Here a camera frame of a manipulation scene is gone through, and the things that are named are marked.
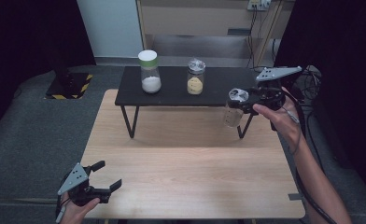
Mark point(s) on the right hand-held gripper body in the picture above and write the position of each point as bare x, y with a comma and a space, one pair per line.
276, 73

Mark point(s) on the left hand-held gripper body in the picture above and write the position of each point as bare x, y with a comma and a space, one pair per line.
73, 179

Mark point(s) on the silver-lidded jar with pale contents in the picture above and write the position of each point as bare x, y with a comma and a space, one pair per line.
234, 118

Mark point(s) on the silver-lidded jar with yellow contents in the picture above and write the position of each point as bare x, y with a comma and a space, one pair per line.
195, 82

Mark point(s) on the white-lidded jar with green band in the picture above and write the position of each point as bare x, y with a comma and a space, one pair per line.
150, 74

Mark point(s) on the person's left hand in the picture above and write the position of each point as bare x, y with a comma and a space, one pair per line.
75, 215

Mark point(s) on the person's right hand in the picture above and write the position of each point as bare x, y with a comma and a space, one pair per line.
284, 121

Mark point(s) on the white power strip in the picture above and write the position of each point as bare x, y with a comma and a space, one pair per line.
259, 4

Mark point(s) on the dark curtain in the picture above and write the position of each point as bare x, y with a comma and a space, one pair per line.
22, 46
349, 62

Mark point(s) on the wooden cabinet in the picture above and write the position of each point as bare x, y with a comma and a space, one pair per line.
190, 21

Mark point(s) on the grey tape piece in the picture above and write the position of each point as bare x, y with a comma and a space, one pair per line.
294, 196

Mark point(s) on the white panel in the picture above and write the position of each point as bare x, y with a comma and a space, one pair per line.
112, 28

